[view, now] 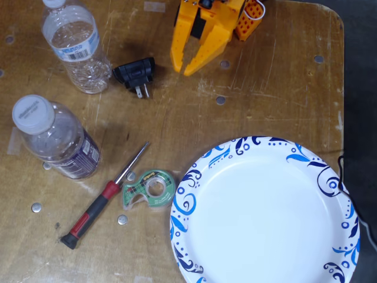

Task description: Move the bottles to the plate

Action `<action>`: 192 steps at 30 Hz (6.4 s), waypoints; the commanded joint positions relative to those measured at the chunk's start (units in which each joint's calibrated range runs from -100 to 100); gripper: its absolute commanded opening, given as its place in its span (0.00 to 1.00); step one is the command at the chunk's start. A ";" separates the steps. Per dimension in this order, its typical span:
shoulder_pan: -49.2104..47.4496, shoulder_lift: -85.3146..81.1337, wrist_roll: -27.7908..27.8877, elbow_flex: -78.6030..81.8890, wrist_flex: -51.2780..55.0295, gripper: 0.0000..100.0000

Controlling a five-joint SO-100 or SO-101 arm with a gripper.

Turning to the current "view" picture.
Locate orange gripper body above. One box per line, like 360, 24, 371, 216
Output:
175, 0, 247, 40

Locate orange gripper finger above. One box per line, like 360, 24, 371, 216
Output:
183, 25, 232, 77
170, 25, 194, 73

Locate clear bottle blue white label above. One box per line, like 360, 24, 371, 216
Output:
40, 0, 113, 95

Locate blue floral paper plate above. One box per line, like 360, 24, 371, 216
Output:
169, 135, 362, 283

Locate black plug adapter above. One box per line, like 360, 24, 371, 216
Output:
112, 57, 156, 100

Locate green tape dispenser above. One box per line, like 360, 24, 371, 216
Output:
121, 168, 177, 212

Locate clear bottle purple label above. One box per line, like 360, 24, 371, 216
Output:
11, 94, 102, 180

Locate red black screwdriver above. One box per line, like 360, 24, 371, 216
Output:
60, 140, 150, 251

